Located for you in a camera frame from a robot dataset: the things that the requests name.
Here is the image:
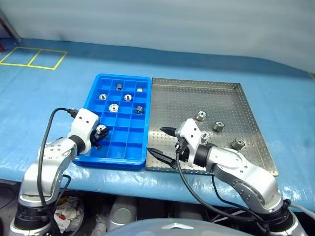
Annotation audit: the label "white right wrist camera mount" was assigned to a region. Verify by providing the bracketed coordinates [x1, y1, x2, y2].
[174, 118, 205, 168]

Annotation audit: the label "silver metal cylinder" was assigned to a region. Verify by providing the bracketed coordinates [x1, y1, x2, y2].
[108, 196, 137, 232]

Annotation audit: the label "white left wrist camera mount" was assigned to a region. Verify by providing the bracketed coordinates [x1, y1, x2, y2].
[70, 108, 99, 155]

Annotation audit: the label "blue plastic table cover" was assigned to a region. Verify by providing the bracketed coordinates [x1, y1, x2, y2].
[0, 38, 315, 207]

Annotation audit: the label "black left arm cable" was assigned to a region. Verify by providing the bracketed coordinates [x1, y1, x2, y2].
[36, 107, 79, 236]

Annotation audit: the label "light grey cable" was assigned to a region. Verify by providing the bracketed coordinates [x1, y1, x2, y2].
[285, 200, 315, 217]

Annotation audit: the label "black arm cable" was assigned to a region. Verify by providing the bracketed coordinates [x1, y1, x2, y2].
[175, 142, 271, 236]
[36, 107, 79, 236]

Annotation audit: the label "waste bin with paper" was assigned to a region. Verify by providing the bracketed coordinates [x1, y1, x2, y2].
[55, 193, 85, 233]

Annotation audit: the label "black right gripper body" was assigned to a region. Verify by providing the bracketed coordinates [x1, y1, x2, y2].
[171, 137, 191, 170]

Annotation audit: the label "perforated steel tray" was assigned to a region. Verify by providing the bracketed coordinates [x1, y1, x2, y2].
[145, 77, 280, 177]

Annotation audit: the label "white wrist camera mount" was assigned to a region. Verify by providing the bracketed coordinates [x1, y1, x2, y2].
[70, 108, 99, 155]
[174, 118, 205, 168]

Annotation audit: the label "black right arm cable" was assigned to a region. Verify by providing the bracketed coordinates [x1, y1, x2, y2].
[175, 142, 271, 236]

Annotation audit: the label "slanted metal frame post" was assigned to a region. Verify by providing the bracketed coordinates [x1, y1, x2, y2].
[0, 8, 22, 42]

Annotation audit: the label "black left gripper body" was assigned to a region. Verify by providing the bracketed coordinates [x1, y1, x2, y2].
[89, 126, 102, 148]

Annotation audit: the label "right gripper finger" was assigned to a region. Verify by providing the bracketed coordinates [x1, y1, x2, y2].
[147, 147, 178, 170]
[159, 126, 178, 137]

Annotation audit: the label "blue plastic compartment tray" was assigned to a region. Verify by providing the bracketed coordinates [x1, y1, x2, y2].
[73, 73, 152, 172]

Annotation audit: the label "yellow tape floor marking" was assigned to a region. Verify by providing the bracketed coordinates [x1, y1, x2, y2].
[0, 47, 68, 71]

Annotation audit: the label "grey robot torso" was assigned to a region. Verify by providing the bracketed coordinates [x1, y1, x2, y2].
[105, 217, 254, 236]

